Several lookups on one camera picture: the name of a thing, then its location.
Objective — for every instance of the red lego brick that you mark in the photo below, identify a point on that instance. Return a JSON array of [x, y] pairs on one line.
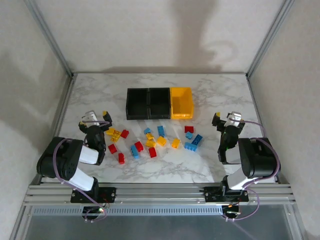
[[124, 133], [112, 148], [139, 145], [121, 158], [152, 152], [189, 129]]

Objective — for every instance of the small yellow lego brick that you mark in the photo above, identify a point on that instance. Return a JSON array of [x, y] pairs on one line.
[[149, 136]]

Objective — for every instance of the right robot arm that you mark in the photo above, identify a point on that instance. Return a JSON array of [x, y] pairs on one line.
[[257, 157]]

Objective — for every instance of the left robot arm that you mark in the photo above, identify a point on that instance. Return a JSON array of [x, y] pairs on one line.
[[62, 162]]

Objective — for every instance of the black plastic storage bin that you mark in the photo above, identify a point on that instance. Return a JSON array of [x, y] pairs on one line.
[[159, 103], [137, 103]]

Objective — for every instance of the yellow plastic storage bin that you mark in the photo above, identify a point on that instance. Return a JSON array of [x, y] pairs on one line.
[[181, 105]]

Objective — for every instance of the small circuit board with LED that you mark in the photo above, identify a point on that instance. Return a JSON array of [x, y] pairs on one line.
[[231, 209], [100, 209]]

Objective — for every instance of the grey metal lower panel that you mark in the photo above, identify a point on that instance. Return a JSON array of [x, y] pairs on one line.
[[162, 227]]

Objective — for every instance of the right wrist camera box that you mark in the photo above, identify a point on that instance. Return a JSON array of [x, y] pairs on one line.
[[233, 118]]

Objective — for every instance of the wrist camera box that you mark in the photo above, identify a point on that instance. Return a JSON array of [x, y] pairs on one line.
[[233, 118], [90, 117]]

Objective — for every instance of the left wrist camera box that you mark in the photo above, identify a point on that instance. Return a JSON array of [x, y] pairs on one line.
[[90, 117]]

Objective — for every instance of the aluminium table side rail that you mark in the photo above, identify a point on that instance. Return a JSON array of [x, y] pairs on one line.
[[65, 100]]

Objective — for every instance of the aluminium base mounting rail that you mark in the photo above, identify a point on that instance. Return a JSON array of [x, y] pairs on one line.
[[162, 193]]

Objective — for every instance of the aluminium frame upright post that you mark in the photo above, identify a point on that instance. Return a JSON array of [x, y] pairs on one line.
[[50, 40], [270, 37]]

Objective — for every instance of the aluminium frame leg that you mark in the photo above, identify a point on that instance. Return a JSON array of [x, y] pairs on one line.
[[18, 225], [298, 225]]

